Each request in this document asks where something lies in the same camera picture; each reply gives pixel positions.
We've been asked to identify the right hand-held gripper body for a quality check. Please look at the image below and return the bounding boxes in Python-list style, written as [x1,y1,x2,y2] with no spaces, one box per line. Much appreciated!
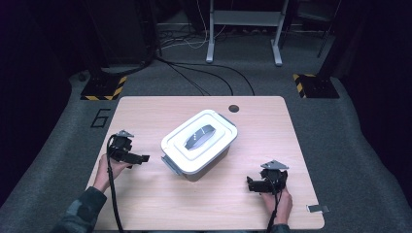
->
[258,159,290,195]

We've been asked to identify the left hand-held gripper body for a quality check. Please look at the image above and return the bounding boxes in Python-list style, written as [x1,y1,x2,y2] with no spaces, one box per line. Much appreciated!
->
[107,129,135,163]

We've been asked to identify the clear brown storage box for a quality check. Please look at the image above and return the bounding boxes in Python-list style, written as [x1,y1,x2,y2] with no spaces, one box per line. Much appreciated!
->
[160,112,238,183]

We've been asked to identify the person's left hand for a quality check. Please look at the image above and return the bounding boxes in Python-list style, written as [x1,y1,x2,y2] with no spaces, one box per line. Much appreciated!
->
[92,152,134,194]

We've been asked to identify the person's right hand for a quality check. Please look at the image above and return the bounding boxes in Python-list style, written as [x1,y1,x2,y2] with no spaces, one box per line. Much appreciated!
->
[259,186,293,226]

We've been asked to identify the grey tape strip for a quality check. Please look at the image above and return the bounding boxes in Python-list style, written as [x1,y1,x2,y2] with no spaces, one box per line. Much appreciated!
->
[306,204,331,215]

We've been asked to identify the dark cabinet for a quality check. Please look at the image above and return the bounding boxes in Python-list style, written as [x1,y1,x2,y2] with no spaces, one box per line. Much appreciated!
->
[96,0,160,67]

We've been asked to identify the white metal stand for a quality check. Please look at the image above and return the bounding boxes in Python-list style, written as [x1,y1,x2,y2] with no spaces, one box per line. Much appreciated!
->
[205,0,291,67]

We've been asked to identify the left hand-held gripper black cable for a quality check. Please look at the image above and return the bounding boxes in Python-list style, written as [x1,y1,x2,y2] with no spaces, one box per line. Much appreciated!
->
[106,134,126,233]

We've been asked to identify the hand-held gripper black cable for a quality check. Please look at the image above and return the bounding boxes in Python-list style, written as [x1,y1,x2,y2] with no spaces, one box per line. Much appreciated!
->
[106,134,126,233]
[265,179,284,233]

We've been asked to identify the right hand-held gripper black cable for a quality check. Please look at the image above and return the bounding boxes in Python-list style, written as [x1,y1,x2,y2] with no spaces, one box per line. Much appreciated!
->
[265,179,284,233]

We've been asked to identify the black base plate yellow stripes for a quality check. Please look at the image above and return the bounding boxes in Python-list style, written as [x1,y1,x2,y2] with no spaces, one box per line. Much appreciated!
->
[292,73,341,99]
[80,75,128,101]

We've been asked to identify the short black floor cable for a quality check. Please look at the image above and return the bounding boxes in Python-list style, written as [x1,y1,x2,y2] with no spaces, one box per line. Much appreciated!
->
[164,61,212,97]

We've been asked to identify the long black floor cable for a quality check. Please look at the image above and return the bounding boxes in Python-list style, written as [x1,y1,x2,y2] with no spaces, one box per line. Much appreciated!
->
[154,57,256,97]

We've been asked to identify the bundle of floor cables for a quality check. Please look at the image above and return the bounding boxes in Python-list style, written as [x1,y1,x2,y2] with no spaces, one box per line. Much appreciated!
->
[157,0,234,50]

